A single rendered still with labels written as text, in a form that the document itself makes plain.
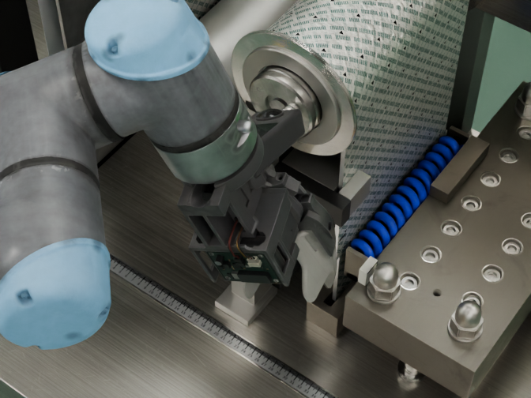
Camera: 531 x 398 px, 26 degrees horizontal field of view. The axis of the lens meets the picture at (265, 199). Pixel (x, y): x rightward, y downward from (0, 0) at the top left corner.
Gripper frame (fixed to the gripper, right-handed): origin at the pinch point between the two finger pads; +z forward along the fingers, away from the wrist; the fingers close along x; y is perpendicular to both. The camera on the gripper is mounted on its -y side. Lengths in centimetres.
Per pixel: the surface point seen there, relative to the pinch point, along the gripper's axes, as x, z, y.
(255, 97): -7.6, -6.2, -15.6
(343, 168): -1.1, 3.3, -14.2
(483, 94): -35, 128, -134
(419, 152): -0.4, 19.1, -29.0
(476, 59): 3.1, 20.8, -45.0
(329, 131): -0.6, -2.4, -14.3
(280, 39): -3.2, -12.1, -17.5
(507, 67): -31, 130, -145
